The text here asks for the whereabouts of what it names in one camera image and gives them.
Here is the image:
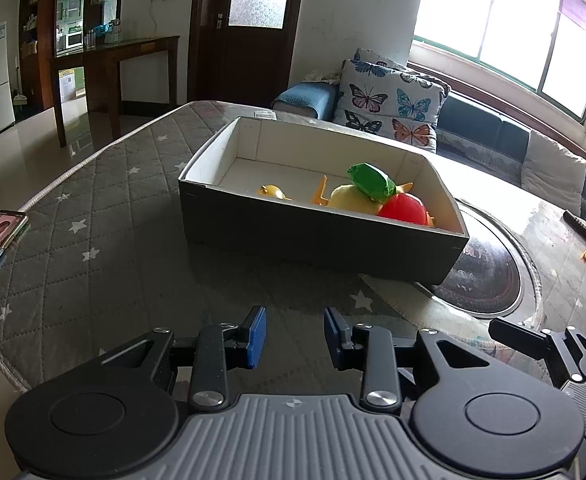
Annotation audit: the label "red toy pepper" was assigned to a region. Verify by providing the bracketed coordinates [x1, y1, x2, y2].
[378, 193, 430, 226]

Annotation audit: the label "yellow toy chick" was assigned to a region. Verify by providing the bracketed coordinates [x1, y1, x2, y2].
[311, 176, 382, 216]

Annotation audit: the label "green toy vegetable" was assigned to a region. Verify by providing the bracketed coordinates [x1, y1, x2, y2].
[347, 162, 397, 204]

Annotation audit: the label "white cardboard box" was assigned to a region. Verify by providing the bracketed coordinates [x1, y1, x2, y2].
[178, 116, 468, 285]

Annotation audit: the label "orange toy pear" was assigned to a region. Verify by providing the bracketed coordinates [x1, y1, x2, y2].
[256, 184, 289, 200]

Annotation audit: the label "round glass stove plate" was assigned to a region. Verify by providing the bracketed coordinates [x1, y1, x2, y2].
[415, 200, 542, 324]

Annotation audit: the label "grey quilted table cover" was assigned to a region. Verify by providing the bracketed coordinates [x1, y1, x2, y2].
[0, 98, 586, 396]

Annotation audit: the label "black remote control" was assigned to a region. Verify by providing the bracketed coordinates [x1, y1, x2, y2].
[562, 210, 586, 242]

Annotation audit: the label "grey cushion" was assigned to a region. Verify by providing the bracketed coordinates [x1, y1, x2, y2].
[521, 131, 586, 216]

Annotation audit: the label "blue sofa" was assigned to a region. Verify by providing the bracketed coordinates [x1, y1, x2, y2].
[272, 82, 586, 222]

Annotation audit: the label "white remote control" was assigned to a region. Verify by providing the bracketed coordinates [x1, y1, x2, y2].
[254, 110, 277, 120]

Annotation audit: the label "butterfly print pillow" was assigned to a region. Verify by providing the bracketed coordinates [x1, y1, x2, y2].
[333, 48, 450, 153]

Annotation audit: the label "dark wooden console table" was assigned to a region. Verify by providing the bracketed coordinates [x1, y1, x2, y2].
[49, 36, 179, 148]

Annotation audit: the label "dark wooden door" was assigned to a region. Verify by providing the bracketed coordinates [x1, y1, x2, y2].
[187, 0, 302, 107]

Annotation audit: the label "dark wooden shelf cabinet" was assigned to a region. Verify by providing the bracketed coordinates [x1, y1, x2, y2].
[18, 0, 122, 115]

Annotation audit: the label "window with green frame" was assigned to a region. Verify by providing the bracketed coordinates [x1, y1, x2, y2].
[413, 0, 586, 122]

